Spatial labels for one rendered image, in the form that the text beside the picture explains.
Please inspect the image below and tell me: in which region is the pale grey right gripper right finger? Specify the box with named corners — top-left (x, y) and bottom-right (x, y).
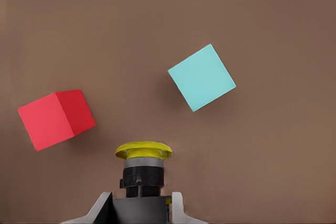
top-left (170, 191), bottom-right (208, 224)

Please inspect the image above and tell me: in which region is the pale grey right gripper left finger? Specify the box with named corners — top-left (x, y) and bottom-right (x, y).
top-left (60, 191), bottom-right (114, 224)

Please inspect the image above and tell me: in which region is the yellow-capped black push button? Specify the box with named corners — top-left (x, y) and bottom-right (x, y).
top-left (113, 141), bottom-right (174, 224)

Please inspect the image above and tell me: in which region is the red cube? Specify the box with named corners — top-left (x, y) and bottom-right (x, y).
top-left (17, 89), bottom-right (97, 152)

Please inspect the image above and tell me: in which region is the cyan cube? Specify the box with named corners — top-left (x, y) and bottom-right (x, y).
top-left (167, 44), bottom-right (237, 113)

